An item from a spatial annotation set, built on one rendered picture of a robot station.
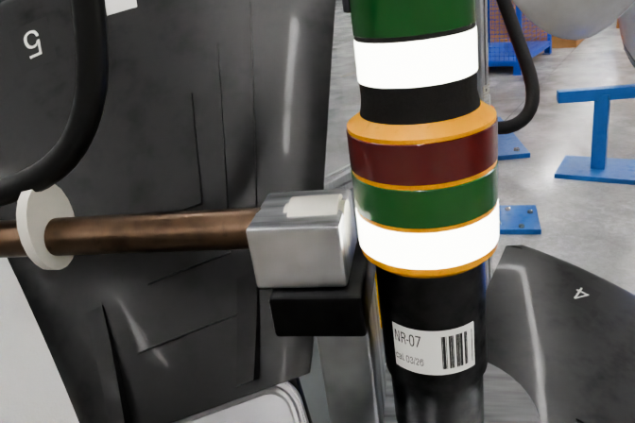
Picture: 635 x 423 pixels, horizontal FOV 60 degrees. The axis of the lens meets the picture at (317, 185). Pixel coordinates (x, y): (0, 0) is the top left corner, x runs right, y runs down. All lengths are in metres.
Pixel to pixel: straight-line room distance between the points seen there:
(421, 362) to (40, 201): 0.14
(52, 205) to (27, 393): 0.25
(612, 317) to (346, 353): 0.28
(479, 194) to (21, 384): 0.37
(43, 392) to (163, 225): 0.28
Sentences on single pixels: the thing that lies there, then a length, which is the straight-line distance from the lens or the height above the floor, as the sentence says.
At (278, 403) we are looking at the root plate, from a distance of 0.22.
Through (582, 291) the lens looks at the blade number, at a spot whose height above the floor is 1.19.
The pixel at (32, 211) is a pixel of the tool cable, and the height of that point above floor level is 1.37.
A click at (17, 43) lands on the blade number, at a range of 0.33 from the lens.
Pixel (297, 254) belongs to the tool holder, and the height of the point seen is 1.35.
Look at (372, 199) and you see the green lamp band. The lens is 0.16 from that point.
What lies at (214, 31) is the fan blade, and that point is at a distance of 0.28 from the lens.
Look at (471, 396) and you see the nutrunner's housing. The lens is 0.20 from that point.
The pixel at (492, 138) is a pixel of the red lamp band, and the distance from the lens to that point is 0.16.
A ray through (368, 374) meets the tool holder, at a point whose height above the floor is 1.30.
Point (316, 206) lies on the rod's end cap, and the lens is 0.17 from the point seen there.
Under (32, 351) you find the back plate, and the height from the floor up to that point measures 1.20.
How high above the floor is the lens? 1.43
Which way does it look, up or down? 22 degrees down
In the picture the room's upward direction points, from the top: 8 degrees counter-clockwise
